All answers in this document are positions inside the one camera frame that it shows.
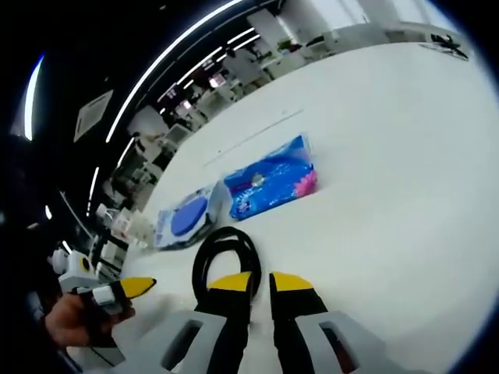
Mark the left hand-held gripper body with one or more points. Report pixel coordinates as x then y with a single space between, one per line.
72 270

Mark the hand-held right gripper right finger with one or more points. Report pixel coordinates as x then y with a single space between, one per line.
292 308

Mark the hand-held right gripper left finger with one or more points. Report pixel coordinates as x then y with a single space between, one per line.
234 304

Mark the white printed bag item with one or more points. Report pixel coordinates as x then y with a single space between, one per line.
165 233

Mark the blue oval pad item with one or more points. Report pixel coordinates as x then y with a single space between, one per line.
189 218

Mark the blue tissue packet item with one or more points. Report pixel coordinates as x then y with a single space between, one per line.
273 187

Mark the person's left hand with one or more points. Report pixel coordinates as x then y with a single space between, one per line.
66 323

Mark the white table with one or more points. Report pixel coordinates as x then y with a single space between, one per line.
390 233

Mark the ceiling air vent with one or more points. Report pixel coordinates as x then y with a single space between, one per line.
93 115

